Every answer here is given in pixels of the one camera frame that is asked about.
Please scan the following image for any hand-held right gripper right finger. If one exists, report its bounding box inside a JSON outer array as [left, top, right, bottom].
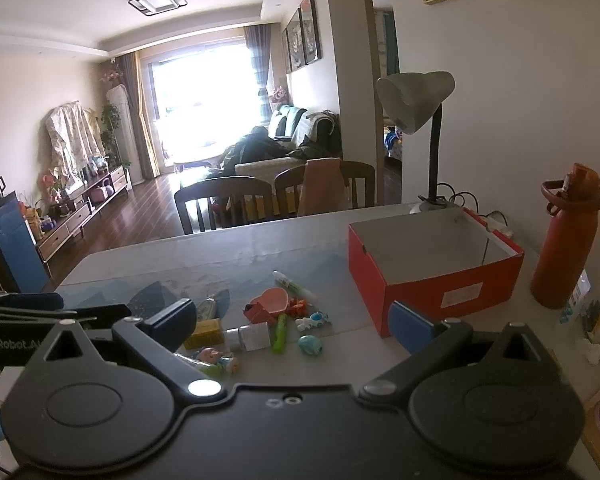
[[358, 301, 562, 405]]

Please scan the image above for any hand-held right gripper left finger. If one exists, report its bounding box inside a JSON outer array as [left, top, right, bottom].
[[24, 298, 227, 402]]

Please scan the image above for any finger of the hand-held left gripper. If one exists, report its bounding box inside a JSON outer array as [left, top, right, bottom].
[[0, 292, 65, 311], [0, 304, 133, 331]]

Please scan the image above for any small yellow box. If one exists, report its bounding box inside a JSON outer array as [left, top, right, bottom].
[[184, 317, 226, 351]]

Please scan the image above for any red cardboard box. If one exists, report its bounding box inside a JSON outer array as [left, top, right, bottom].
[[348, 207, 526, 338]]

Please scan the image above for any white bottle with silver cap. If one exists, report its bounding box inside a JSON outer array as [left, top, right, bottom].
[[225, 322, 272, 352]]

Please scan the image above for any light green marker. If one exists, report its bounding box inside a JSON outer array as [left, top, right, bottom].
[[272, 312, 290, 355]]

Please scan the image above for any white green glue pen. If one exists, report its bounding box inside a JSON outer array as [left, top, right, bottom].
[[272, 270, 317, 306]]

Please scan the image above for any blue printed table mat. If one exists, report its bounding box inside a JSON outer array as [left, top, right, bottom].
[[55, 250, 381, 356]]

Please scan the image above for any dark cabinet with blue cover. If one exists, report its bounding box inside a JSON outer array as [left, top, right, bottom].
[[0, 191, 52, 294]]

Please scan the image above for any wooden television cabinet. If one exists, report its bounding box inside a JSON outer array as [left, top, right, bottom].
[[35, 164, 131, 263]]

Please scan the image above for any small astronaut toy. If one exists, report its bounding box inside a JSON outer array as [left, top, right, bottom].
[[295, 312, 331, 332]]

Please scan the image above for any white folded cloth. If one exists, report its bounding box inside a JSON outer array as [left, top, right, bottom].
[[486, 219, 517, 239]]

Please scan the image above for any dark wooden chair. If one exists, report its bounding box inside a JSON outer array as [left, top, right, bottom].
[[275, 161, 376, 218], [174, 176, 276, 236]]

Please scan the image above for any pink cloth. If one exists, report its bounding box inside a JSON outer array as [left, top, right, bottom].
[[297, 158, 351, 217]]

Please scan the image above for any cloth covered television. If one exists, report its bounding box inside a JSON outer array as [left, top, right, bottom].
[[44, 101, 106, 181]]

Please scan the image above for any red water bottle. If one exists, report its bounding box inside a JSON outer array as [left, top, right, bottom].
[[530, 162, 600, 310]]

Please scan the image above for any clear plastic bag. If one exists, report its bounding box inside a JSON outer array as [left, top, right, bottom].
[[555, 270, 600, 346]]

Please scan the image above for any beige sofa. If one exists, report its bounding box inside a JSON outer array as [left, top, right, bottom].
[[235, 105, 343, 181]]

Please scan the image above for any white crumpled tissue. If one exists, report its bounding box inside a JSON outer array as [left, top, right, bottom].
[[575, 337, 600, 366]]

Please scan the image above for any white standing air conditioner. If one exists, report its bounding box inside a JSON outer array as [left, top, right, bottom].
[[105, 85, 146, 187]]

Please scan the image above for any green potted plant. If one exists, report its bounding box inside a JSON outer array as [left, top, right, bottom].
[[100, 104, 127, 167]]

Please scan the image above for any dark clothes pile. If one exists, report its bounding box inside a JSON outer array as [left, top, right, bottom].
[[224, 127, 301, 167]]

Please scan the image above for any grey curtain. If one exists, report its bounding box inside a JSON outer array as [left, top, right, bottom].
[[117, 50, 157, 181], [244, 24, 274, 121]]

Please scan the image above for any large window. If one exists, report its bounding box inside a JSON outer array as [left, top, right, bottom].
[[147, 42, 261, 171]]

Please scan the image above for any grey desk lamp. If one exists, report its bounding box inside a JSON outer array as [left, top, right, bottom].
[[376, 71, 468, 216]]

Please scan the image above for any square ceiling light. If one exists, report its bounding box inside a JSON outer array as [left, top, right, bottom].
[[127, 0, 188, 17]]

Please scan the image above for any black lamp cable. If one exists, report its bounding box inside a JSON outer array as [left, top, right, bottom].
[[430, 182, 508, 231]]

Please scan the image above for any wooden door frame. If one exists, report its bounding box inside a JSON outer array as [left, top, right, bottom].
[[359, 0, 406, 206]]

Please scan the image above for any dark framed wall picture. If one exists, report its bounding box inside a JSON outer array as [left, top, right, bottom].
[[281, 27, 294, 75], [300, 0, 323, 66], [286, 8, 307, 71]]

